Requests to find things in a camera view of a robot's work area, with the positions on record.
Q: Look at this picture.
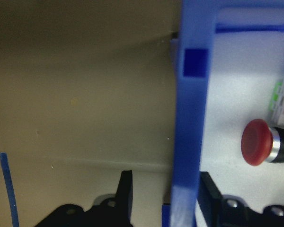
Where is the red mushroom push button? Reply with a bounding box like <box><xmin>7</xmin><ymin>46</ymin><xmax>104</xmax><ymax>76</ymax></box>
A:
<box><xmin>241</xmin><ymin>119</ymin><xmax>284</xmax><ymax>166</ymax></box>

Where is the blue bin with push buttons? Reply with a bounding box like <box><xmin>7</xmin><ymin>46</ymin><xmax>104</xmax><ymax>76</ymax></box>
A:
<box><xmin>162</xmin><ymin>0</ymin><xmax>284</xmax><ymax>227</ymax></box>

